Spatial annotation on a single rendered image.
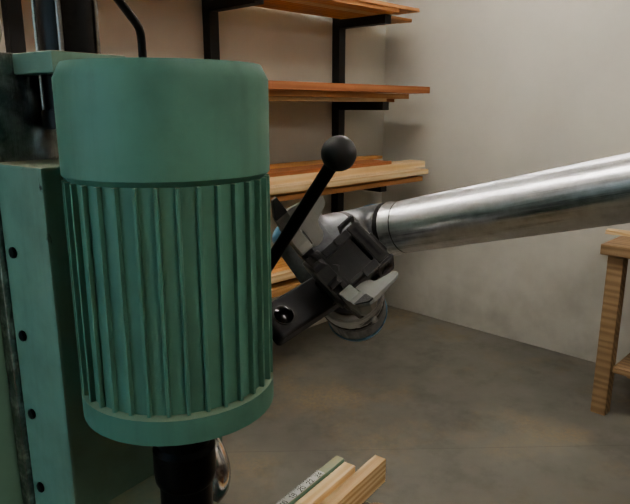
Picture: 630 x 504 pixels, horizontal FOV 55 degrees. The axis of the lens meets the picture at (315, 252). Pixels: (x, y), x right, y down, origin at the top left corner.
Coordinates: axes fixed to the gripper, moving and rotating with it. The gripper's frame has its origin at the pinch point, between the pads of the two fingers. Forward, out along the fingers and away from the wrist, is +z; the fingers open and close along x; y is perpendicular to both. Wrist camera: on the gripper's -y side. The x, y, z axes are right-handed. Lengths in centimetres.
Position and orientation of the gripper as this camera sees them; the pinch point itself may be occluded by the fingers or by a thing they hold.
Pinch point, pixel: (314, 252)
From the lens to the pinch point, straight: 61.0
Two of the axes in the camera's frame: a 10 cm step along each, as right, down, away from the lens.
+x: 6.5, 6.9, -3.2
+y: 7.5, -6.6, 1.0
